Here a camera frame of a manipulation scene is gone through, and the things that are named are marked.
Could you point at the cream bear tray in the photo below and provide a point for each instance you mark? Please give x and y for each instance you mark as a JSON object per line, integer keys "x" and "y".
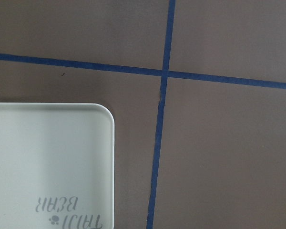
{"x": 56, "y": 166}

